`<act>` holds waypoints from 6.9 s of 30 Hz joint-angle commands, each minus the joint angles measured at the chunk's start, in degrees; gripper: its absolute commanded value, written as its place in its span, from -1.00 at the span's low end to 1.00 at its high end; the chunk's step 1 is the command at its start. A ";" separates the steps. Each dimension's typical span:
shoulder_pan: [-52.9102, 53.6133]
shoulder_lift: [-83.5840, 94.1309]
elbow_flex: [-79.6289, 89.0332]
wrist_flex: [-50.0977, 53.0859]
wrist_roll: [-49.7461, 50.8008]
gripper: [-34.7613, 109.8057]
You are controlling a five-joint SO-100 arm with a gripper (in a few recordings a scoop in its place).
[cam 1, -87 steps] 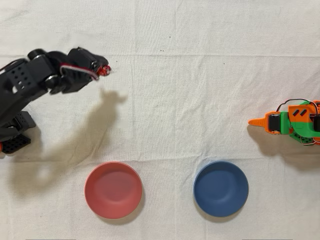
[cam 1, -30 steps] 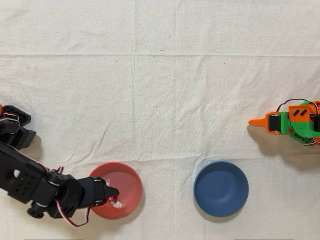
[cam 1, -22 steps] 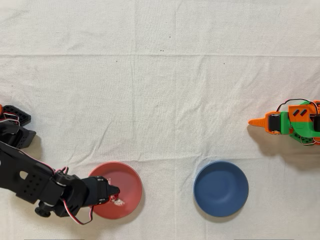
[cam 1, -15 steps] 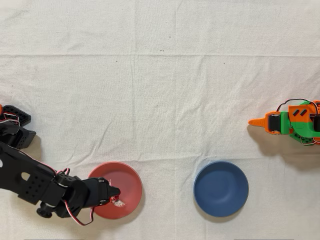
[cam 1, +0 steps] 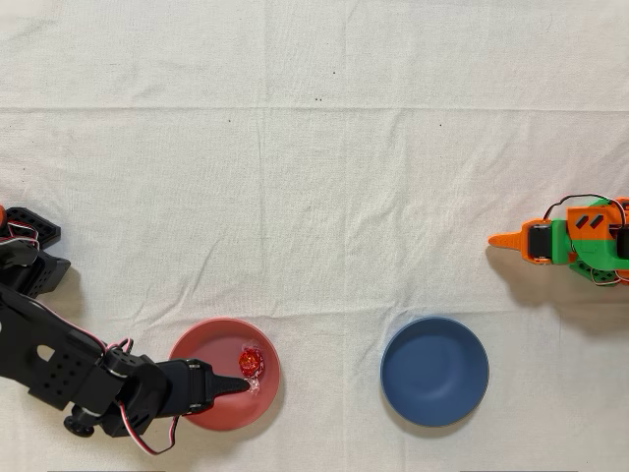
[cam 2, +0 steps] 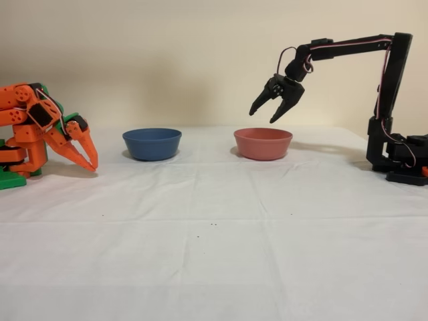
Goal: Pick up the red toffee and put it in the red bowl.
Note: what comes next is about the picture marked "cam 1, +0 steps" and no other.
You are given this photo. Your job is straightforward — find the red candy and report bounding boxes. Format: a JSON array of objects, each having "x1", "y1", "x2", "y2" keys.
[{"x1": 237, "y1": 338, "x2": 266, "y2": 398}]

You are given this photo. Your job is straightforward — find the red bowl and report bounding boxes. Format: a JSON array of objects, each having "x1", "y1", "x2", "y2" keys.
[{"x1": 166, "y1": 317, "x2": 282, "y2": 433}]

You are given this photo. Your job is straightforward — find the blue bowl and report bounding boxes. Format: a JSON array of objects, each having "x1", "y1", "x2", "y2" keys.
[{"x1": 378, "y1": 315, "x2": 490, "y2": 428}]

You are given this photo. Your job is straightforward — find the white tablecloth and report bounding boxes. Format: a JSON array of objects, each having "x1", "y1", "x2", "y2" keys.
[{"x1": 0, "y1": 0, "x2": 629, "y2": 472}]

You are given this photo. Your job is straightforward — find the red white gripper cable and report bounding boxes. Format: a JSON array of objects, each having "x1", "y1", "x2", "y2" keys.
[{"x1": 120, "y1": 400, "x2": 179, "y2": 456}]

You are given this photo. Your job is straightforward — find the thin dark servo cable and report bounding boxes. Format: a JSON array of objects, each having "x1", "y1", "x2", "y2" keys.
[{"x1": 543, "y1": 194, "x2": 628, "y2": 221}]

